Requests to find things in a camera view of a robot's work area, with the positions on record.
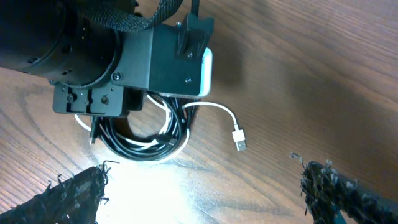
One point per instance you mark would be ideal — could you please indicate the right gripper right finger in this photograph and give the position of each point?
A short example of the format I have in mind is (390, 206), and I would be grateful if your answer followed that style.
(329, 195)

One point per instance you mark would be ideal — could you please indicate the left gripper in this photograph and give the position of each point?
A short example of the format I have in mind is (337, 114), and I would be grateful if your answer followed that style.
(163, 59)

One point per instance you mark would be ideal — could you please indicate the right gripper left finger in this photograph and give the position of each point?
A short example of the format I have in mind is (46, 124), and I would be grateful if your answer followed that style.
(75, 200)

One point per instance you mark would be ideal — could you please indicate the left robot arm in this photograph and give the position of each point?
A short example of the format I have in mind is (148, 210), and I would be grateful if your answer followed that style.
(103, 56)

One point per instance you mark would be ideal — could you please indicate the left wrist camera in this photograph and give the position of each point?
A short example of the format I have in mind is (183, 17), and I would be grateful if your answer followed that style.
(206, 78)

